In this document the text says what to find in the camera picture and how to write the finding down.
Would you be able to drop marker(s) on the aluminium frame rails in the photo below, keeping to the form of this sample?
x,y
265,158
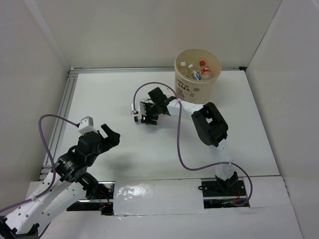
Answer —
x,y
145,152

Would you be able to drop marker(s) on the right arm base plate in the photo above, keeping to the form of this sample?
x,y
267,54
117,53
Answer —
x,y
214,197

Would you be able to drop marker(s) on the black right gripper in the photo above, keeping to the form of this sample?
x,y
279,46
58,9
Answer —
x,y
146,118

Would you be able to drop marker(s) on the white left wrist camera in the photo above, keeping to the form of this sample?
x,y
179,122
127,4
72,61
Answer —
x,y
86,125

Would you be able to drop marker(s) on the beige cartoon bin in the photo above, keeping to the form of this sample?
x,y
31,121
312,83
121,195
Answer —
x,y
188,89

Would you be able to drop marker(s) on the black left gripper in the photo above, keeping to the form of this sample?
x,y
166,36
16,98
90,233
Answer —
x,y
112,140

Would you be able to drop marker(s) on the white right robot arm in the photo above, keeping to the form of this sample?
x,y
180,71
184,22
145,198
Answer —
x,y
209,124

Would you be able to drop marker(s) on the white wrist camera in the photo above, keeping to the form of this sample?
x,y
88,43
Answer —
x,y
135,112
86,125

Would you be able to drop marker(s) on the clear bottle red label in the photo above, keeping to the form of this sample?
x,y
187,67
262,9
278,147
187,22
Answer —
x,y
206,73

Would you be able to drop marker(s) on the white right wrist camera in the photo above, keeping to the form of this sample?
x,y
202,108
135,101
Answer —
x,y
135,112

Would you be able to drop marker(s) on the clear bottle blue white label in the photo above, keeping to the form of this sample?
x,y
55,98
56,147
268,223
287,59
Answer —
x,y
194,73

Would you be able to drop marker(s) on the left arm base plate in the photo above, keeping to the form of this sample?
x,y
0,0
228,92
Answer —
x,y
102,202

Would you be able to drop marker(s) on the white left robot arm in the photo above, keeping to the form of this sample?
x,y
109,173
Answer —
x,y
67,183

